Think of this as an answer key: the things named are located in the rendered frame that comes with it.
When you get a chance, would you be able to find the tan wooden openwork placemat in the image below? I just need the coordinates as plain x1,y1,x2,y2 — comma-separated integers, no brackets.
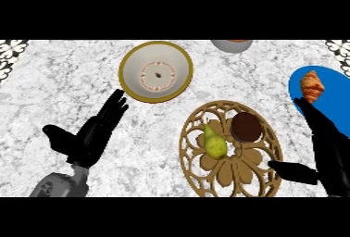
177,99,284,198

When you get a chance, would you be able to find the green pear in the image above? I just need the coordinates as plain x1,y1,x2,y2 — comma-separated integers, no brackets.
202,123,228,161

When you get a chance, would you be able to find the white bowl with gold rim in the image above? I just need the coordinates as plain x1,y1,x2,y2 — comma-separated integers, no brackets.
117,40,194,104

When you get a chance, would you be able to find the golden brown croissant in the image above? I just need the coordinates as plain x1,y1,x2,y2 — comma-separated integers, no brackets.
298,69,326,105

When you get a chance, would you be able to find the grey bowl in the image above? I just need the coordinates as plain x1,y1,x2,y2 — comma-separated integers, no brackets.
209,40,253,55

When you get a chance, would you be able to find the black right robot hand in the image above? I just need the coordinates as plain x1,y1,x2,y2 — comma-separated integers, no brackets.
267,97,350,198

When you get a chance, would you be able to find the black and white patterned tile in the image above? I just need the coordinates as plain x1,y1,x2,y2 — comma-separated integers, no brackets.
0,40,29,84
323,40,350,78

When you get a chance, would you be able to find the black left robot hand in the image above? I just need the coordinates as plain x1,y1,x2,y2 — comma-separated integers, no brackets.
41,88,129,169

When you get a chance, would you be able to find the blue plate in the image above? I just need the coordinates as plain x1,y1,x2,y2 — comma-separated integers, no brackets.
286,65,350,139

